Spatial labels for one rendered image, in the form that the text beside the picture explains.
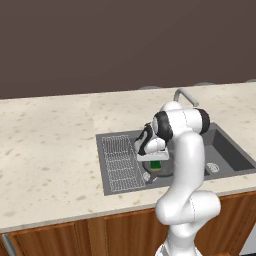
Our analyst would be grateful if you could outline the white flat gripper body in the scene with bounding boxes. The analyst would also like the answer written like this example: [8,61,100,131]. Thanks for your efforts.
[136,149,170,163]

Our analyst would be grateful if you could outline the green sponge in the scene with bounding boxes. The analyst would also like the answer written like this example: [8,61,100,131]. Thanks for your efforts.
[149,160,162,171]

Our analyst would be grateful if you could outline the dark grey pan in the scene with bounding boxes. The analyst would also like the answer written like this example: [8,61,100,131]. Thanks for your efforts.
[145,158,175,185]

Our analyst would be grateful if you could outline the grey sink tap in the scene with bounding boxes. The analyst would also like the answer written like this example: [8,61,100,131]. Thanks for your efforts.
[172,87,200,109]

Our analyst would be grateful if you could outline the dark grey double sink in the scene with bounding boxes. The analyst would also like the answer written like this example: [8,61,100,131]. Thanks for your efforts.
[95,121,256,197]

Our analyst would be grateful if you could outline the grey stool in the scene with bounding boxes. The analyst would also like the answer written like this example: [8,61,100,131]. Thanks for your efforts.
[137,85,163,91]

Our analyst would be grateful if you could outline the wooden cupboard door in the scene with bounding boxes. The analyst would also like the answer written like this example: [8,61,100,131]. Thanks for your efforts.
[103,207,172,256]
[7,221,82,256]
[195,191,256,256]

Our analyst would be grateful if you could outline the wire drying rack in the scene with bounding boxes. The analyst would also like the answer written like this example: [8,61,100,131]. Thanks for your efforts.
[100,134,147,194]

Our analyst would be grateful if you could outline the grey metal handle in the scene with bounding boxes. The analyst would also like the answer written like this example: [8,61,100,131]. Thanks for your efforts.
[1,233,17,256]

